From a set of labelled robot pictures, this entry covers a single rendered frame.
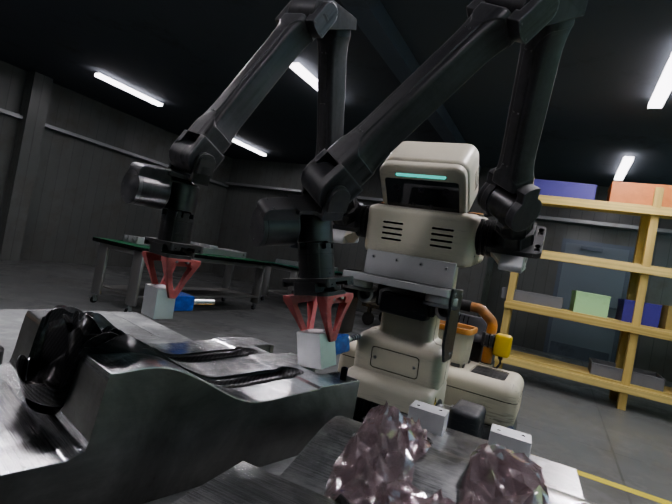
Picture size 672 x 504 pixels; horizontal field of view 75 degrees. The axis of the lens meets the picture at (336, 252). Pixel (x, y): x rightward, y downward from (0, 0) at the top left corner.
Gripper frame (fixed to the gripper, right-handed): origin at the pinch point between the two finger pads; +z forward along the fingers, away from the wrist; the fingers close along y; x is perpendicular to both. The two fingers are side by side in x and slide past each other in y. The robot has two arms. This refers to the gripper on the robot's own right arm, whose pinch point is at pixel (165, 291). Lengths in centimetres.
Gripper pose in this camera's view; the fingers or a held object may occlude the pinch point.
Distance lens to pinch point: 85.9
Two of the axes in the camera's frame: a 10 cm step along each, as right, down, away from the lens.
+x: 6.6, 1.1, 7.5
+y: 7.4, 1.3, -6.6
